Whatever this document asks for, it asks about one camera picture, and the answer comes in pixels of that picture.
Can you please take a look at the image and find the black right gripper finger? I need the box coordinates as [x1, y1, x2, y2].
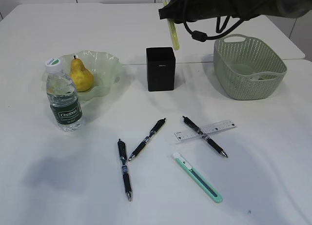
[158, 0, 187, 24]

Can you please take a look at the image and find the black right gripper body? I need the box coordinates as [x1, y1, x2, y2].
[180, 0, 244, 22]

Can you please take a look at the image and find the yellow utility knife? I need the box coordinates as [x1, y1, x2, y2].
[162, 0, 179, 51]

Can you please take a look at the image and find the yellow waste paper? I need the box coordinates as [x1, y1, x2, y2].
[250, 74, 275, 81]

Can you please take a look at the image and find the yellow pear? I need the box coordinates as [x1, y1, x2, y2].
[70, 55, 94, 92]

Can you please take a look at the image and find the clear plastic ruler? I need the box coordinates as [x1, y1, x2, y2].
[173, 120, 237, 143]

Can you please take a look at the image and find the clear water bottle green label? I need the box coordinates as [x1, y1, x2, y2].
[45, 58, 84, 132]

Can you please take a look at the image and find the green utility knife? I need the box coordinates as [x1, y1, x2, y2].
[172, 152, 223, 204]

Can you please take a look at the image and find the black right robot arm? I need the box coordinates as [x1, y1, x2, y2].
[158, 0, 312, 22]

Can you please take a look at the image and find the black square pen holder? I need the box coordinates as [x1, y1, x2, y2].
[146, 47, 176, 92]

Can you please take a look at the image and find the green woven plastic basket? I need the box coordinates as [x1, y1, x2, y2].
[214, 34, 287, 101]

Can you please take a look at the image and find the black pen middle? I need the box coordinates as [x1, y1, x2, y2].
[128, 118, 166, 161]

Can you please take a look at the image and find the black pen on ruler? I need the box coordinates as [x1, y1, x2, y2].
[182, 116, 228, 158]

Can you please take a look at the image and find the black pen front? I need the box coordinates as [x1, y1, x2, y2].
[117, 139, 132, 202]

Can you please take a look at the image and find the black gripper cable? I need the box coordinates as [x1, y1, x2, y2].
[182, 0, 281, 42]

